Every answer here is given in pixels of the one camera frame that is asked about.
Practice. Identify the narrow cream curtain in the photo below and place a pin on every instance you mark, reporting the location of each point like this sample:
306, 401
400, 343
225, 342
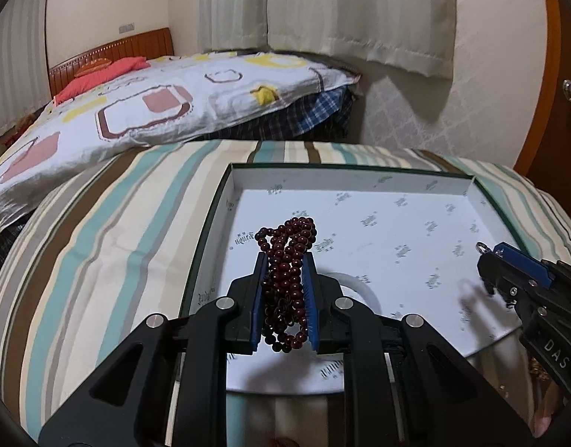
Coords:
234, 4

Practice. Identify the wooden door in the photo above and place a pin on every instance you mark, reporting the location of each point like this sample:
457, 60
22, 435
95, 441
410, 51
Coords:
560, 149

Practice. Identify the grey striped curtain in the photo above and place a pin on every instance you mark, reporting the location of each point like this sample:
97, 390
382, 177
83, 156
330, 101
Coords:
20, 56

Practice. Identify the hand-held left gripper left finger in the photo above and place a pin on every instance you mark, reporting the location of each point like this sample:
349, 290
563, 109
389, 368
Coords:
259, 298

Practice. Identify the wall socket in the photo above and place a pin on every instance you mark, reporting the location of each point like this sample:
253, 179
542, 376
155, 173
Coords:
126, 27

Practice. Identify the red and brown clutter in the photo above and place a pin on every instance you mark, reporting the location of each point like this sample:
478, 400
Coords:
17, 130

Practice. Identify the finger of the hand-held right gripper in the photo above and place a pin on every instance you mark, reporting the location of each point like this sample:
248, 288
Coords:
523, 264
500, 281

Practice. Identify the white jade bangle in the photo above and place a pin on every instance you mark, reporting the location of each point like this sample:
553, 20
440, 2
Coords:
367, 291

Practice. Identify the wooden headboard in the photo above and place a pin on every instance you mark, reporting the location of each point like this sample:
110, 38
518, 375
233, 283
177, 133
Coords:
141, 44

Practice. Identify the red pillow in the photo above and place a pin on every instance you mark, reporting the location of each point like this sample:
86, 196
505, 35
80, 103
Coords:
99, 77

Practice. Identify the white patterned quilt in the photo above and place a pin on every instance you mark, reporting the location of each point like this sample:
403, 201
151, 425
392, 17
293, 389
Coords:
173, 102

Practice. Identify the person's right hand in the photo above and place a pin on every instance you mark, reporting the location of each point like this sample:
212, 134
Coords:
542, 423

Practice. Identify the orange patterned cushion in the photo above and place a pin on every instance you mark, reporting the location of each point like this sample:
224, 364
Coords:
94, 67

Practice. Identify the white printed cardboard box lid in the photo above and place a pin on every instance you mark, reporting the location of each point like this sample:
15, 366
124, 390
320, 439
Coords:
383, 223

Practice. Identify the blue plaid bed sheet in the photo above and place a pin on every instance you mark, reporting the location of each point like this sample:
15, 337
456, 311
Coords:
290, 121

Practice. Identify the striped blanket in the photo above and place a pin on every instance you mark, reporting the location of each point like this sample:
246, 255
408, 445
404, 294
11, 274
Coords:
104, 251

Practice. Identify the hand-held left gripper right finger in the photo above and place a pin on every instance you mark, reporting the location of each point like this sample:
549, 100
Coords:
310, 302

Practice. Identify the wide cream curtain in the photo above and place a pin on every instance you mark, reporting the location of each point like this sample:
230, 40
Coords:
360, 14

